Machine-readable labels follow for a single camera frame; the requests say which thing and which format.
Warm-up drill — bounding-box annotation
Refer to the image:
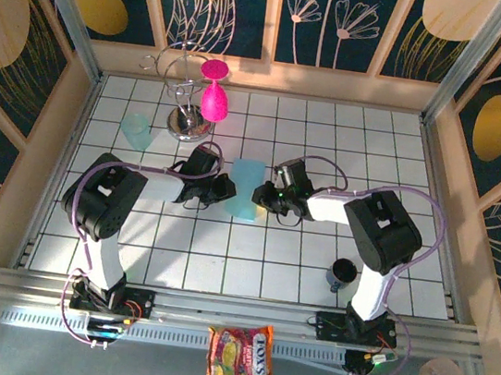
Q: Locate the light blue cloth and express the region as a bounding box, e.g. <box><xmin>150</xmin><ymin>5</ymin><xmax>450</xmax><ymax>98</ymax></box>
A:
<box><xmin>222</xmin><ymin>156</ymin><xmax>267</xmax><ymax>224</ymax></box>

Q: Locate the pink wine glass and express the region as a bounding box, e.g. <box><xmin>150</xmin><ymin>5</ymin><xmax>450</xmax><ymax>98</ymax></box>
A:
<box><xmin>193</xmin><ymin>57</ymin><xmax>237</xmax><ymax>126</ymax></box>

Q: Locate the dark mug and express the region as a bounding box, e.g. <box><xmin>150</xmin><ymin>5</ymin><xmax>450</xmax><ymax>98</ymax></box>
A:
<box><xmin>323</xmin><ymin>255</ymin><xmax>360</xmax><ymax>297</ymax></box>

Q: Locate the translucent teal plastic cup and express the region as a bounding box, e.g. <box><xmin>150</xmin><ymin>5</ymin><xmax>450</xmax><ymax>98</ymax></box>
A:
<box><xmin>117</xmin><ymin>112</ymin><xmax>157</xmax><ymax>154</ymax></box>

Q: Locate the orange Fox's candy bag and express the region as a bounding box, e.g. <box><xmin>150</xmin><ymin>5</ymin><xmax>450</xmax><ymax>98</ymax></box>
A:
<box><xmin>202</xmin><ymin>316</ymin><xmax>279</xmax><ymax>375</ymax></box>

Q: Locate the chrome wire glass rack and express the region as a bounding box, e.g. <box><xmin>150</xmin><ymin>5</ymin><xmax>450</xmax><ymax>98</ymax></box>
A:
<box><xmin>129</xmin><ymin>34</ymin><xmax>227</xmax><ymax>147</ymax></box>

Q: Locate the aluminium mounting rail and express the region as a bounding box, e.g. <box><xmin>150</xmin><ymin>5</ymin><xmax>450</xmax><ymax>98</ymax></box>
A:
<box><xmin>0</xmin><ymin>260</ymin><xmax>493</xmax><ymax>370</ymax></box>

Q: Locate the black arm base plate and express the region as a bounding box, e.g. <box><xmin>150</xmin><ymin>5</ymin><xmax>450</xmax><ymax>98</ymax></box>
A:
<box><xmin>68</xmin><ymin>278</ymin><xmax>157</xmax><ymax>322</ymax></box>
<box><xmin>312</xmin><ymin>308</ymin><xmax>400</xmax><ymax>352</ymax></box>

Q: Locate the perforated metal cable duct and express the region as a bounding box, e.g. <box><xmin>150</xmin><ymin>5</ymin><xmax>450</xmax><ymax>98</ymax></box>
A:
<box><xmin>0</xmin><ymin>304</ymin><xmax>349</xmax><ymax>373</ymax></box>

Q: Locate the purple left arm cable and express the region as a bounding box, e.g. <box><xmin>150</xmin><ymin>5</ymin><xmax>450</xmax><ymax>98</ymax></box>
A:
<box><xmin>54</xmin><ymin>123</ymin><xmax>228</xmax><ymax>364</ymax></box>

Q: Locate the aluminium frame post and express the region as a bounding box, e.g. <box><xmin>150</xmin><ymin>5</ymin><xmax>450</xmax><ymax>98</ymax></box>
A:
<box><xmin>421</xmin><ymin>0</ymin><xmax>501</xmax><ymax>133</ymax></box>
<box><xmin>7</xmin><ymin>0</ymin><xmax>115</xmax><ymax>84</ymax></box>

